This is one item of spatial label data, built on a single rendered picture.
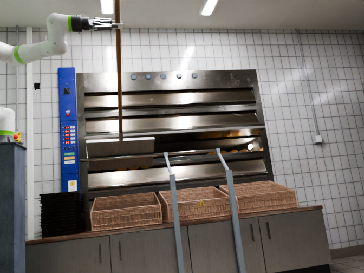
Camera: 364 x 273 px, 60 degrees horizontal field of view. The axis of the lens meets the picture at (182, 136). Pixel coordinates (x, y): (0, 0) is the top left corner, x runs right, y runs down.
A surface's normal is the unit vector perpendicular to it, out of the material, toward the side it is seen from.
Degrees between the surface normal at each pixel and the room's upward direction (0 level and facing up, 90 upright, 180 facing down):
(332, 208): 90
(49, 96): 90
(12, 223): 90
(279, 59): 90
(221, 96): 70
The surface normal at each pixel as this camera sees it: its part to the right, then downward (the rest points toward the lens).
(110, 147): 0.19, 0.71
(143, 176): 0.14, -0.54
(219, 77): 0.18, -0.22
